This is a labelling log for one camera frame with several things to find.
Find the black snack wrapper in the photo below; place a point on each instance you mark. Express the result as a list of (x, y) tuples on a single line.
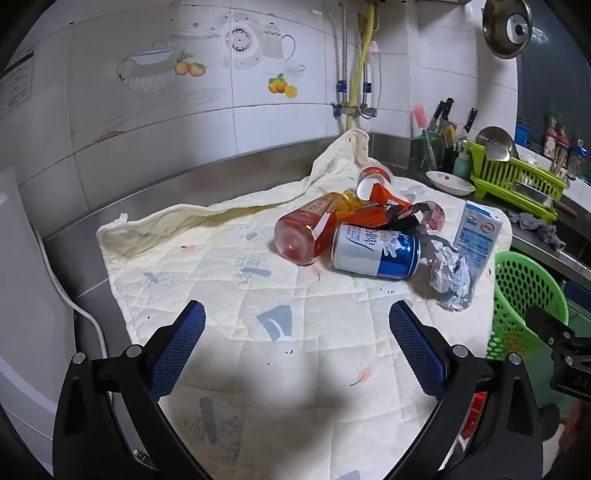
[(401, 217)]

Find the green plastic basket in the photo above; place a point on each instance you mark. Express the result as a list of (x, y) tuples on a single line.
[(517, 286)]

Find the green utensil holder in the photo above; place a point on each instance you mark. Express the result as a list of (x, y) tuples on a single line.
[(431, 152)]

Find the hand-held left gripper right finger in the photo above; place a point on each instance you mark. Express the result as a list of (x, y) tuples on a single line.
[(418, 350)]

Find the cream quilted cloth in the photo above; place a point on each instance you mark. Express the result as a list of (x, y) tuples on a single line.
[(277, 360)]

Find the row of seasoning jars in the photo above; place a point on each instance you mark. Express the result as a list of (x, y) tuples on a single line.
[(554, 138)]

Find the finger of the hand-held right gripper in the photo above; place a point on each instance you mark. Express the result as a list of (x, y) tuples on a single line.
[(545, 323)]

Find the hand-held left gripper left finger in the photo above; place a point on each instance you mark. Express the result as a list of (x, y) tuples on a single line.
[(178, 350)]

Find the green dish rack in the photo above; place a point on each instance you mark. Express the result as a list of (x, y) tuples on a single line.
[(494, 180)]

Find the teal dish soap bottle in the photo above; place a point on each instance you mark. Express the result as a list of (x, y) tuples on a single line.
[(461, 166)]

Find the white appliance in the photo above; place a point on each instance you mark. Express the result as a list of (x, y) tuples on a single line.
[(23, 323)]

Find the grey rag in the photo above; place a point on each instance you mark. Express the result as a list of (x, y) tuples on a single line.
[(535, 226)]

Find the metal ladle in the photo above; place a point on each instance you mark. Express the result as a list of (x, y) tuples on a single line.
[(494, 138)]

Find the red and gold drink bottle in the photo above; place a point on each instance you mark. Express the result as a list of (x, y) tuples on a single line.
[(309, 226)]

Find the orange snack wrapper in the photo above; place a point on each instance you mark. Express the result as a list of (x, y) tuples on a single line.
[(369, 214)]

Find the white paper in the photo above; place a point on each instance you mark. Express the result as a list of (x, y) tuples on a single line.
[(450, 277)]

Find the hanging metal pot lid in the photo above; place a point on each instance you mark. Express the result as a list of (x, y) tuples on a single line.
[(496, 27)]

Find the blue and white drink can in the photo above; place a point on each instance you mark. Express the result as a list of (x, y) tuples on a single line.
[(369, 254)]

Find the white shallow dish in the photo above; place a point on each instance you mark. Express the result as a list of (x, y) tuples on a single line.
[(450, 184)]

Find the red printed paper cup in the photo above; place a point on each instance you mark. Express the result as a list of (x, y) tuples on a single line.
[(371, 177)]

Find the blue and white milk carton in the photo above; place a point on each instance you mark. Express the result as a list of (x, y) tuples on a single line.
[(478, 235)]

